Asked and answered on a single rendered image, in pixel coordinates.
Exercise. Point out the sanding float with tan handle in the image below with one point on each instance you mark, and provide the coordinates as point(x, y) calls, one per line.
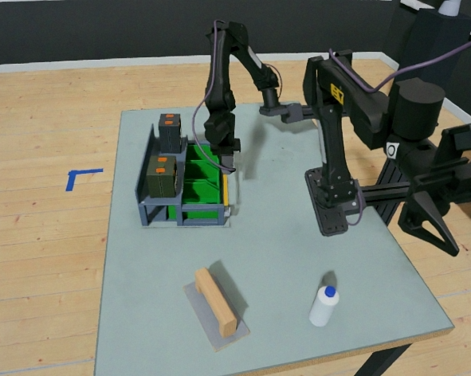
point(228, 327)

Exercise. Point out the white bottle with blue cap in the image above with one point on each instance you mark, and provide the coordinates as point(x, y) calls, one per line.
point(325, 302)

